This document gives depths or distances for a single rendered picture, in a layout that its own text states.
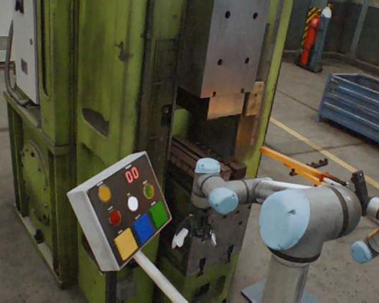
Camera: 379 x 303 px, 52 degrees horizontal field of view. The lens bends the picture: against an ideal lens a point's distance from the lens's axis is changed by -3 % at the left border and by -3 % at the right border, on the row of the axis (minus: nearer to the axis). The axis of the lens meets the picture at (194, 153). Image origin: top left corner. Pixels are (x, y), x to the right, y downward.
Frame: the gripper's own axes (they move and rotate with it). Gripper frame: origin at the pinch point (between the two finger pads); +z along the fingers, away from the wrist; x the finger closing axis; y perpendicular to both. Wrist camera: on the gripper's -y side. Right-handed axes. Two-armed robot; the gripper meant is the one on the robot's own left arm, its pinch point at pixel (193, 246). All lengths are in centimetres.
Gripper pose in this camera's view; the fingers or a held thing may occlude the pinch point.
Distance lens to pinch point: 144.1
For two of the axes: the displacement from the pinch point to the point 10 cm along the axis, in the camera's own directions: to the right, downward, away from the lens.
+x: 9.6, 0.1, 2.6
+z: -1.3, 8.9, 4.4
